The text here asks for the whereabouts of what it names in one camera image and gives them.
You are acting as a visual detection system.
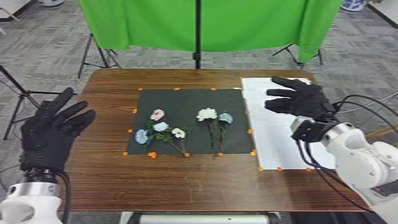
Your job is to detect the black cable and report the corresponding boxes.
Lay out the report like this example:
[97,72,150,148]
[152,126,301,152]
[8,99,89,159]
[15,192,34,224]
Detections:
[294,139,377,215]
[333,94,398,135]

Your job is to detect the pale blue flower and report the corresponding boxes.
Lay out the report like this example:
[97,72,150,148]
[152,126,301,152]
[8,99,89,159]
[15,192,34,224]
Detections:
[152,121,175,143]
[217,112,237,152]

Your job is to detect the dark mat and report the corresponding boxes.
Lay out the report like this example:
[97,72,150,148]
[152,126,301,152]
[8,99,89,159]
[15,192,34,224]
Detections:
[125,88,258,156]

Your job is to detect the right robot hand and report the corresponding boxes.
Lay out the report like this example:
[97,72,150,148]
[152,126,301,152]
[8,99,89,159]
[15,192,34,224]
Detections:
[264,75,340,123]

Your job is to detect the pale grey bar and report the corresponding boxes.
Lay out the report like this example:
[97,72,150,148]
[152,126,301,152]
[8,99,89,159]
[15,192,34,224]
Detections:
[120,211,285,224]

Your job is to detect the cream white flower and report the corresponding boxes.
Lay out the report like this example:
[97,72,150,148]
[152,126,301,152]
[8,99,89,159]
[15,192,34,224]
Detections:
[169,127,193,156]

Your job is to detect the pink flower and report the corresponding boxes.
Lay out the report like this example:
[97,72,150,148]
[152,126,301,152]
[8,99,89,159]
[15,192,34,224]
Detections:
[148,108,169,136]

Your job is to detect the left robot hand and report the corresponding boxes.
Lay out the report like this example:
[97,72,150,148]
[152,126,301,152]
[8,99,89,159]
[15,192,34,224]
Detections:
[18,87,98,173]

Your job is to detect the white sheet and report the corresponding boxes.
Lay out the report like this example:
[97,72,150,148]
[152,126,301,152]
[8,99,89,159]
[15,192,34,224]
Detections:
[240,77,340,172]

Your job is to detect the black backdrop stand legs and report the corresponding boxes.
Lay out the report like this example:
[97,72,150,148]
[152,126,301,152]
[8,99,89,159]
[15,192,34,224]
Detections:
[77,33,123,80]
[271,43,328,70]

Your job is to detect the blue and white vase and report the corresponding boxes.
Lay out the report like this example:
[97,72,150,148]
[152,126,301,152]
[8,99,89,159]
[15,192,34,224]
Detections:
[340,0,372,14]
[38,0,66,8]

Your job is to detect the black backdrop stand pole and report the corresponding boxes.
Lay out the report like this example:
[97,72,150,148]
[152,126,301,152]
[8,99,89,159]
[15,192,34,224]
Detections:
[193,0,205,70]

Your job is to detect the black tripod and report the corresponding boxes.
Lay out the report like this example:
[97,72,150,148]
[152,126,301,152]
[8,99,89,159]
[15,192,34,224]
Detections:
[0,64,65,141]

